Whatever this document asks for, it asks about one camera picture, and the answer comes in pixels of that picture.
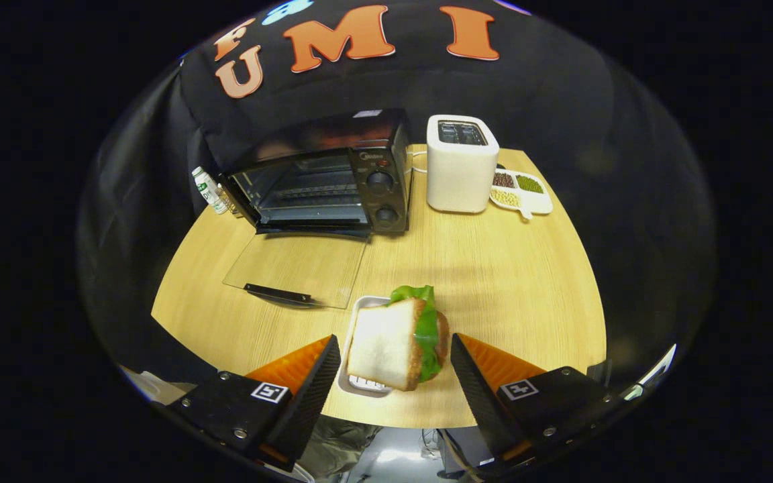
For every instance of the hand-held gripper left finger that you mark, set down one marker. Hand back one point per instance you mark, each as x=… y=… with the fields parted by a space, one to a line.
x=306 y=406

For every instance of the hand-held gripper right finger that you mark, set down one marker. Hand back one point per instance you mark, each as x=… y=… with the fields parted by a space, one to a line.
x=484 y=402

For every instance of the lettuce sandwich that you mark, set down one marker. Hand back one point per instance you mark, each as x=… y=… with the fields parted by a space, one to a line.
x=386 y=345

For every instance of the black toaster oven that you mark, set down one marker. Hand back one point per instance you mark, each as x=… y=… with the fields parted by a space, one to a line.
x=381 y=201

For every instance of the white pop-up toaster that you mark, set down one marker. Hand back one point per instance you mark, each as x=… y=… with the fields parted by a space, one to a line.
x=459 y=174

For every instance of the white slotted tray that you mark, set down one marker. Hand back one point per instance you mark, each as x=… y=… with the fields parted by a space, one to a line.
x=359 y=384

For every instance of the white divided dish of beans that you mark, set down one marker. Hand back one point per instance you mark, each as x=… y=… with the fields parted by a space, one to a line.
x=539 y=201

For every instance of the white bottle with green label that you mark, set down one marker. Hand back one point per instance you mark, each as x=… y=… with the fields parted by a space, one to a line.
x=209 y=191

